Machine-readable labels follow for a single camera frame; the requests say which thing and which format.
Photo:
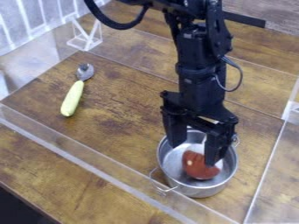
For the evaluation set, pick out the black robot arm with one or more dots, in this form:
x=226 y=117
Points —
x=202 y=40

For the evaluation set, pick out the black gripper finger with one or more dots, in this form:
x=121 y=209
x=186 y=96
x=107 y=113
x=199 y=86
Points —
x=218 y=142
x=175 y=128

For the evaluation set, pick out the spoon with yellow-green handle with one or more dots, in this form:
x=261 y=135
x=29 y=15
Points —
x=73 y=97

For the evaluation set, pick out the black bar at table back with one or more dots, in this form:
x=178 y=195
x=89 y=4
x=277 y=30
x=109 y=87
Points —
x=245 y=19

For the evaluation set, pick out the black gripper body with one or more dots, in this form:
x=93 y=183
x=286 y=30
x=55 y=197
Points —
x=201 y=116

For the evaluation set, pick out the clear acrylic triangular bracket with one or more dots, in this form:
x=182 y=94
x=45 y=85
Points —
x=86 y=40

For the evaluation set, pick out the clear acrylic front barrier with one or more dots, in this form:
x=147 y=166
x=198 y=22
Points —
x=81 y=186

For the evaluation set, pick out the silver pot with handles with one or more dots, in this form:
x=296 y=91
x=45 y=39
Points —
x=187 y=175

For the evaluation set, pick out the red plush mushroom toy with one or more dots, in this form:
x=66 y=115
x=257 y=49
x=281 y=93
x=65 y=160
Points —
x=194 y=165

